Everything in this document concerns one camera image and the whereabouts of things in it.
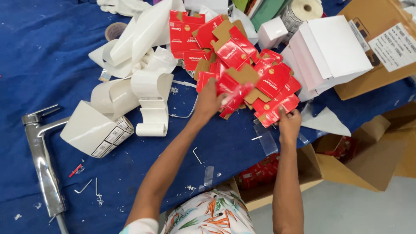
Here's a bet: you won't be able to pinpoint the person's left hand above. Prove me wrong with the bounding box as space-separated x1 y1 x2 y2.
194 78 229 122

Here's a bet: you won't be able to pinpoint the person's right hand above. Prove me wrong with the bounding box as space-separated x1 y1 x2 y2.
278 106 303 143

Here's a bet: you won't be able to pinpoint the red carton brown flap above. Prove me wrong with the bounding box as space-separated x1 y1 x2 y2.
256 94 301 129

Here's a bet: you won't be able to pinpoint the blurred red carton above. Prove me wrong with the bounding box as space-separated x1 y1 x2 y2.
219 81 256 119

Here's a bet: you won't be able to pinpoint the clear tape strip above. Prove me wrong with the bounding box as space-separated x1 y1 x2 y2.
253 119 279 157
198 166 215 192

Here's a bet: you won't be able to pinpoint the white triangular paper piece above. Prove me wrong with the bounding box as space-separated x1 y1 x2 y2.
301 106 352 137

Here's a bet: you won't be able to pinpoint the pile of red flat cartons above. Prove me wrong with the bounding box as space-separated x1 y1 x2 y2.
169 10 303 129

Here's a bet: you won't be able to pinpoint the curled white backing paper strip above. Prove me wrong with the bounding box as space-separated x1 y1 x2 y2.
90 70 175 137

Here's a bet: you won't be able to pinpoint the group of red packed boxes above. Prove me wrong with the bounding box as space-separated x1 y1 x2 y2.
238 153 281 190

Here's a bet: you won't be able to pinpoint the stack of white flat boxes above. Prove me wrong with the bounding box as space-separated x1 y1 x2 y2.
280 15 374 102

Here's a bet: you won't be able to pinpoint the small white cube box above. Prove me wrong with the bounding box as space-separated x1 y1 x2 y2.
257 16 289 50

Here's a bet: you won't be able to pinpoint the open cardboard carton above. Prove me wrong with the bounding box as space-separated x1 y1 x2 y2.
227 114 408 212

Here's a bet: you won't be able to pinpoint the long white backing paper strip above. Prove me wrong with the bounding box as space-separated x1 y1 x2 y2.
88 0 186 79

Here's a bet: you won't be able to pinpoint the green box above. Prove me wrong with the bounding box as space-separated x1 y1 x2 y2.
250 0 291 32

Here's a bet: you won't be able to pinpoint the roll of printed labels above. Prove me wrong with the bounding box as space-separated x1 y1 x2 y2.
280 0 324 43

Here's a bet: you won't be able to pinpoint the brown tape roll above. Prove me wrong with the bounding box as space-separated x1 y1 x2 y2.
105 22 128 42

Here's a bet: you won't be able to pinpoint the plain cardboard box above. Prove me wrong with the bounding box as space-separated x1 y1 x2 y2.
382 102 416 179

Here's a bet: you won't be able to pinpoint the white cloth gloves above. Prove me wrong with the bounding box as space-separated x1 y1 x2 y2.
96 0 153 17

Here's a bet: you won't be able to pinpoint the large cardboard box white label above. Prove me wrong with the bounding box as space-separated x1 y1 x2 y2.
333 0 416 101

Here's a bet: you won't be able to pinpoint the printed label sheet strip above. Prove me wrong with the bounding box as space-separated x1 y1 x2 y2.
60 100 135 159

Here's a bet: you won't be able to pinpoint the floral shirt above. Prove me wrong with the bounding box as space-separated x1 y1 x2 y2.
119 189 256 234

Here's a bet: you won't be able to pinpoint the small red plastic piece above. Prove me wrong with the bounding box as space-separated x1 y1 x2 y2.
68 164 83 178

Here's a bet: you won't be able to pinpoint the blue table cloth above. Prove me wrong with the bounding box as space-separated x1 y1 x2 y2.
0 0 416 234

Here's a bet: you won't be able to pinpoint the chrome faucet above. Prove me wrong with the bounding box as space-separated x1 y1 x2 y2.
21 104 71 234

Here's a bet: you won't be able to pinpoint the thin white plastic strap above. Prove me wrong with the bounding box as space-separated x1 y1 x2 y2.
168 80 199 119

